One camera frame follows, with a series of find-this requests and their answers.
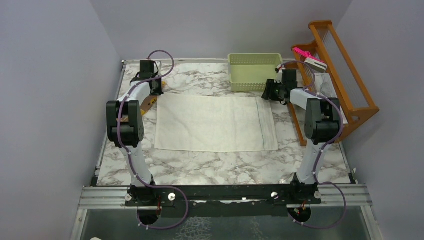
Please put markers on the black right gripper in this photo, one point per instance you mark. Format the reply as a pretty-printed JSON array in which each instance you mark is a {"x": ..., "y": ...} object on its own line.
[{"x": 268, "y": 93}]

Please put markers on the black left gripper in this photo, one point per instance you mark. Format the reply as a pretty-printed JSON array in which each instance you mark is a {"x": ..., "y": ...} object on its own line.
[{"x": 158, "y": 91}]

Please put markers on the white towel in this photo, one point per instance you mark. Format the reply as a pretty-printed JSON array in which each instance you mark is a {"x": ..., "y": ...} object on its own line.
[{"x": 214, "y": 124}]

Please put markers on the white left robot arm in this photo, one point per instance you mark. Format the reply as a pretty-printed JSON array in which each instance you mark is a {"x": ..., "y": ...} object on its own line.
[{"x": 124, "y": 121}]

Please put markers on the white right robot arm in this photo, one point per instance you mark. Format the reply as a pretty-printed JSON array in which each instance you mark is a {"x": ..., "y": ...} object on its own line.
[{"x": 323, "y": 123}]

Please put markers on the green plastic basket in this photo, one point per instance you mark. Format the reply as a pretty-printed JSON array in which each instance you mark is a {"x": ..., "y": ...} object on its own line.
[{"x": 249, "y": 72}]

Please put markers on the yellow bear towel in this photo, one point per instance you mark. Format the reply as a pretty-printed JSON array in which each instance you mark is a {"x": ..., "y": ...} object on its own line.
[{"x": 147, "y": 104}]

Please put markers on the white grey box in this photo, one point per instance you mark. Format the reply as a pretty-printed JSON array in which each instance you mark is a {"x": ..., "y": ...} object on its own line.
[{"x": 316, "y": 64}]

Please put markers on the pink clip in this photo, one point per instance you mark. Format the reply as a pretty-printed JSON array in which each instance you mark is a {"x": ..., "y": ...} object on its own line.
[{"x": 306, "y": 54}]

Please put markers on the clear plastic package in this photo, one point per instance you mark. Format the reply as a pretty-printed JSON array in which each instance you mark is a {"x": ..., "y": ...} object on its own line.
[{"x": 324, "y": 85}]

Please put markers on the wooden rack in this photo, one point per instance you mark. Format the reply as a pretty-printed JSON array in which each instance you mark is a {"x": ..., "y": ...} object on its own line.
[{"x": 355, "y": 99}]

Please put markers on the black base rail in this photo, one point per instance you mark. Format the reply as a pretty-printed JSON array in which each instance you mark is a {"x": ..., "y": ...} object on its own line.
[{"x": 216, "y": 201}]

